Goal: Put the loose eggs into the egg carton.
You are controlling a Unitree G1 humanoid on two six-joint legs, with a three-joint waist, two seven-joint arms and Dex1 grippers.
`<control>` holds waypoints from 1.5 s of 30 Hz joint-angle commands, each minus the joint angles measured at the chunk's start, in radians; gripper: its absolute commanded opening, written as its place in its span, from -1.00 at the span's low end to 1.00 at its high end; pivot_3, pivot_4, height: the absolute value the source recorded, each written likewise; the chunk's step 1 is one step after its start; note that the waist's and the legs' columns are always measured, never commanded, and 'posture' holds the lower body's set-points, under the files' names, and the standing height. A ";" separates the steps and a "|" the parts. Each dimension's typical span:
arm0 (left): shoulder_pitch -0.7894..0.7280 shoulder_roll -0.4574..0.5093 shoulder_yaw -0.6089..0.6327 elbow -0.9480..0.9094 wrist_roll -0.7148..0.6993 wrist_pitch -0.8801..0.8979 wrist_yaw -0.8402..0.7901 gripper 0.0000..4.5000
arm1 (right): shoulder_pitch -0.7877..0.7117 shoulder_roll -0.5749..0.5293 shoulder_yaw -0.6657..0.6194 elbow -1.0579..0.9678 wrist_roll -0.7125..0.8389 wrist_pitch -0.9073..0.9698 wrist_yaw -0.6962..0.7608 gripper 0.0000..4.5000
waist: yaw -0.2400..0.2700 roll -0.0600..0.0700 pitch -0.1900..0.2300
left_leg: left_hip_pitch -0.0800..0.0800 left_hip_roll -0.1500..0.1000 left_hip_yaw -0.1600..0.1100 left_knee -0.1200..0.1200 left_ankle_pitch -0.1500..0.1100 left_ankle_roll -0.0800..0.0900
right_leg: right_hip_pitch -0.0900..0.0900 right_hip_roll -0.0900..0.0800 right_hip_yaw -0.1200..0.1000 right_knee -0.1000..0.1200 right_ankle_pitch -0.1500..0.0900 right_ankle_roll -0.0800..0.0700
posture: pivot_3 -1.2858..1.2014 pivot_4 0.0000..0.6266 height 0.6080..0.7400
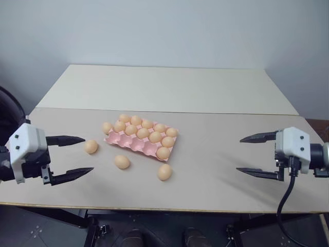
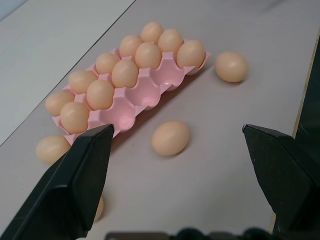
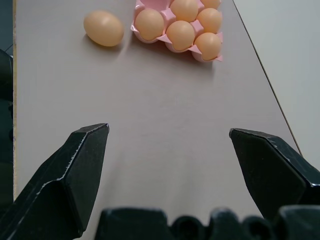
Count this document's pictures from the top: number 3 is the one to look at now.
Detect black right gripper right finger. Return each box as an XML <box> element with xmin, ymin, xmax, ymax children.
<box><xmin>229</xmin><ymin>128</ymin><xmax>320</xmax><ymax>219</ymax></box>

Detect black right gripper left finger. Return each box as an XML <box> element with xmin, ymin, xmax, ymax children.
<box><xmin>0</xmin><ymin>122</ymin><xmax>110</xmax><ymax>240</ymax></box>

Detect pink egg carton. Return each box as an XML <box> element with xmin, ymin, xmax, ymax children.
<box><xmin>130</xmin><ymin>0</ymin><xmax>224</xmax><ymax>63</ymax></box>

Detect dark rounded robot part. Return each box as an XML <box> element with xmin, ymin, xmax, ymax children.
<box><xmin>0</xmin><ymin>48</ymin><xmax>14</xmax><ymax>106</ymax></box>

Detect beige egg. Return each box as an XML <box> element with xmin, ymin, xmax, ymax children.
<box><xmin>83</xmin><ymin>9</ymin><xmax>125</xmax><ymax>47</ymax></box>
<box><xmin>194</xmin><ymin>32</ymin><xmax>223</xmax><ymax>61</ymax></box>
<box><xmin>166</xmin><ymin>20</ymin><xmax>196</xmax><ymax>50</ymax></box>
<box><xmin>134</xmin><ymin>8</ymin><xmax>165</xmax><ymax>42</ymax></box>
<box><xmin>196</xmin><ymin>7</ymin><xmax>223</xmax><ymax>34</ymax></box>
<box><xmin>200</xmin><ymin>0</ymin><xmax>222</xmax><ymax>10</ymax></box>
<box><xmin>170</xmin><ymin>0</ymin><xmax>199</xmax><ymax>23</ymax></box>

